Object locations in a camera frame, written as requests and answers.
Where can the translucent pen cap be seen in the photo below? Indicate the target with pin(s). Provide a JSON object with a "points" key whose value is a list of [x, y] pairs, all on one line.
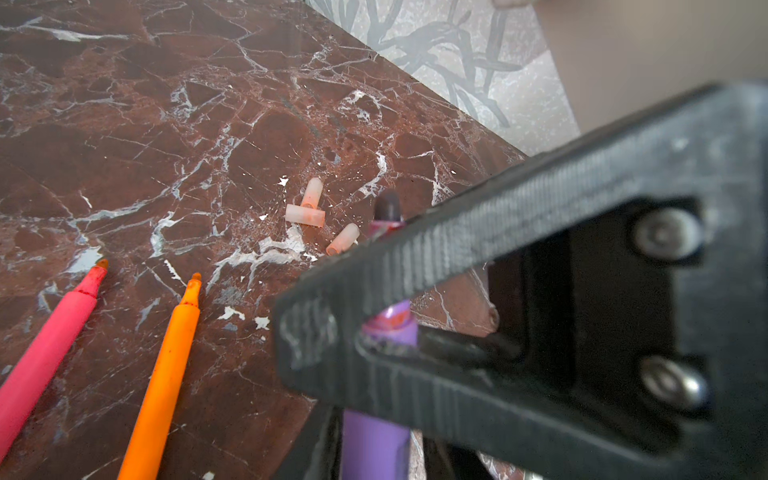
{"points": [[305, 216], [344, 240], [312, 193]]}

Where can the orange highlighter lower pair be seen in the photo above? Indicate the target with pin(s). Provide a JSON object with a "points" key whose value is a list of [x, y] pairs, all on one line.
{"points": [[144, 453]]}

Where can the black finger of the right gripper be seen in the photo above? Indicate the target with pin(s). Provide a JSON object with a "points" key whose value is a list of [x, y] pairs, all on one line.
{"points": [[597, 312]]}

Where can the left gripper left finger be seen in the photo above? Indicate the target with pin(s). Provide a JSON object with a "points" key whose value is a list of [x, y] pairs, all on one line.
{"points": [[316, 452]]}

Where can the pink highlighter centre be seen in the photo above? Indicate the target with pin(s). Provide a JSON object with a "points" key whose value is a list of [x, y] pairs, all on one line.
{"points": [[31, 375]]}

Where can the purple highlighter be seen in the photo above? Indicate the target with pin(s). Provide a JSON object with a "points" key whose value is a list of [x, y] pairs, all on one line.
{"points": [[373, 448]]}

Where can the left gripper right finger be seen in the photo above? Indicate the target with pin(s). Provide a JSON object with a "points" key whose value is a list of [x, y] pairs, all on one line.
{"points": [[451, 462]]}

